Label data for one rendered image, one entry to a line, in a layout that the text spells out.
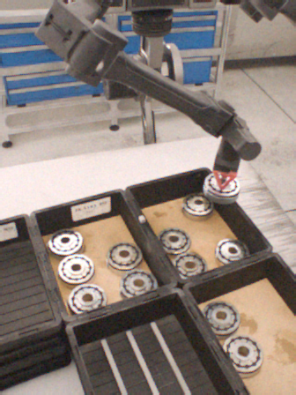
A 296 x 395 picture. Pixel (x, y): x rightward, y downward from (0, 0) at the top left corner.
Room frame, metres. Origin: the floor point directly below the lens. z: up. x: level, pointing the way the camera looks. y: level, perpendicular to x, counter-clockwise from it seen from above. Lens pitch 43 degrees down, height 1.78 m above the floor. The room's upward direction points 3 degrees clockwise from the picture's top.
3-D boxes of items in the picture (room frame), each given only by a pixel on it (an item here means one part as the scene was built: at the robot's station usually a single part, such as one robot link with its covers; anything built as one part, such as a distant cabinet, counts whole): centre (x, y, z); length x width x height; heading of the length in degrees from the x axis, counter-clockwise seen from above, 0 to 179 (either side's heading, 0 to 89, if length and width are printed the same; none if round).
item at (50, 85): (2.60, 0.72, 0.60); 0.72 x 0.03 x 0.56; 109
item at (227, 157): (0.90, -0.19, 1.15); 0.10 x 0.07 x 0.07; 166
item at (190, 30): (2.85, -0.04, 0.60); 0.72 x 0.03 x 0.56; 109
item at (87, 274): (0.70, 0.21, 0.86); 0.10 x 0.10 x 0.01
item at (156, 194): (0.86, -0.12, 0.87); 0.40 x 0.30 x 0.11; 26
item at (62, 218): (0.73, 0.15, 0.87); 0.40 x 0.30 x 0.11; 26
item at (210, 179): (0.89, -0.19, 1.03); 0.10 x 0.10 x 0.01
